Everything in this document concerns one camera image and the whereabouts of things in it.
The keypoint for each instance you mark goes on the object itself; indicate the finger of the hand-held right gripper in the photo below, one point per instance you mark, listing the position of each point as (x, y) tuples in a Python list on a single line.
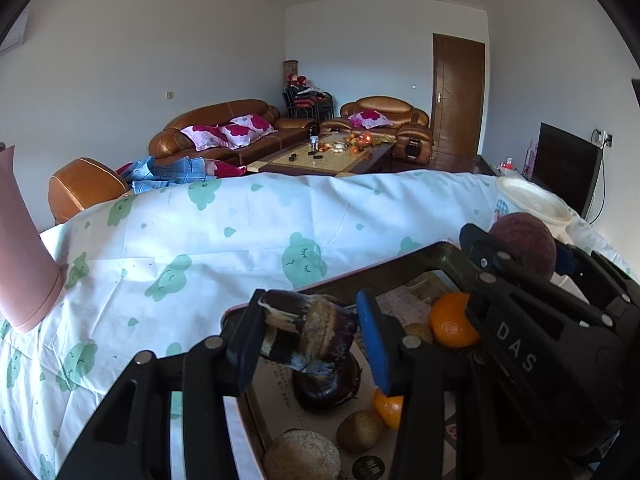
[(595, 280), (515, 340)]

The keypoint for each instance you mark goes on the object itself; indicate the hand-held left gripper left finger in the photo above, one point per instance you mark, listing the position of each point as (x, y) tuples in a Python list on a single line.
[(249, 360)]

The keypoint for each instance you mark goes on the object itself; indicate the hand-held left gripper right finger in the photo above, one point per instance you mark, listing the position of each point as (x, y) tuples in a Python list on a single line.
[(374, 347)]

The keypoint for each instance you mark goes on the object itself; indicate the small yellowish lemon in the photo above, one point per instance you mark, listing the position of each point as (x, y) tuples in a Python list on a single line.
[(419, 332)]

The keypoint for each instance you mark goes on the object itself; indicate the orange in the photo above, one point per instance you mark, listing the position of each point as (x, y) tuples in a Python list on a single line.
[(389, 407), (450, 322)]

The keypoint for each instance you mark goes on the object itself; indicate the dark purple passion fruit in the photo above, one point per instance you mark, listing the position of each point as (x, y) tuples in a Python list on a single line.
[(325, 390)]

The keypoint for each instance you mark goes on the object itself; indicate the purple radish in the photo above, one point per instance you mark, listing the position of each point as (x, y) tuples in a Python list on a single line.
[(522, 242)]

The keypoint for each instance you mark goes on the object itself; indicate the pink tin box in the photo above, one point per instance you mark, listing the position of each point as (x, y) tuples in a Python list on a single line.
[(400, 267)]

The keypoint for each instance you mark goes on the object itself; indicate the green-brown kiwi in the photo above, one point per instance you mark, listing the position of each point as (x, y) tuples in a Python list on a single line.
[(360, 432)]

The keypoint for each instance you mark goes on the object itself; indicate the printed paper sheet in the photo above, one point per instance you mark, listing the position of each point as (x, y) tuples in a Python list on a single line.
[(400, 302)]

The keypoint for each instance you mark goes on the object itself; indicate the white cartoon mug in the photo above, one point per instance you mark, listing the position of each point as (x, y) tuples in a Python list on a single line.
[(530, 202)]

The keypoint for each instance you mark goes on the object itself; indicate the black television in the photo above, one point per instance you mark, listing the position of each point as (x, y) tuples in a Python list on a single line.
[(565, 170)]

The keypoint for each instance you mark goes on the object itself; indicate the red bottle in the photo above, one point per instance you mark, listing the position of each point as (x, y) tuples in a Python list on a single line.
[(507, 165)]

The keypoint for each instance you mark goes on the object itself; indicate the wooden coffee table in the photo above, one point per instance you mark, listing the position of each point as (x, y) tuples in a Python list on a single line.
[(330, 162)]

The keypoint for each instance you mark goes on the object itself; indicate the blue checked blanket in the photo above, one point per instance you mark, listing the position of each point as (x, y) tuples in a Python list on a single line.
[(170, 172)]

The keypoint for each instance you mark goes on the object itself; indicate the glass jar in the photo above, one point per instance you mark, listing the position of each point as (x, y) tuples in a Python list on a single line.
[(314, 143)]

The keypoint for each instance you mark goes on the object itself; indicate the pink floral pillow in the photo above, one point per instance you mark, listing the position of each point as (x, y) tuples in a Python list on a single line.
[(205, 137), (247, 130), (370, 119)]

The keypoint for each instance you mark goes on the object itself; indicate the brown leather sofa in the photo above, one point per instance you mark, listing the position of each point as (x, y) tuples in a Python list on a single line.
[(280, 132)]

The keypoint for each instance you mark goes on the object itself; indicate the brown wooden door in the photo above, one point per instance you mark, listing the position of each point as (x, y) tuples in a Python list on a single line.
[(459, 95)]

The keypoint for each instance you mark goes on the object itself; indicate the orange-brown leather chair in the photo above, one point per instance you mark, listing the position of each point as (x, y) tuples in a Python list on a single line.
[(85, 190)]

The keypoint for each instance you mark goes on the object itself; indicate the pink electric kettle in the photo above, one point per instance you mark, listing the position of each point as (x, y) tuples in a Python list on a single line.
[(25, 270)]

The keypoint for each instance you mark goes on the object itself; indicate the brown leather armchair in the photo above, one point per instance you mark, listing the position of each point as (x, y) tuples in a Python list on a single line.
[(380, 105)]

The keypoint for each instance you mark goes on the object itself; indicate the stacked black chairs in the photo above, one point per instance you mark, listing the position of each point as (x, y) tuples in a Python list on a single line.
[(307, 102)]

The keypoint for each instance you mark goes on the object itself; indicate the tall woven vase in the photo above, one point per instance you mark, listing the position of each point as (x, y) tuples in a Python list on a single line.
[(291, 71)]

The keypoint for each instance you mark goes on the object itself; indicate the white air conditioner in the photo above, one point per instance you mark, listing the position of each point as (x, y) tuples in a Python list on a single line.
[(12, 35)]

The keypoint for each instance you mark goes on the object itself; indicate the wall power outlet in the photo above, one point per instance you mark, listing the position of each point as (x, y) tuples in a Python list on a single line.
[(604, 138)]

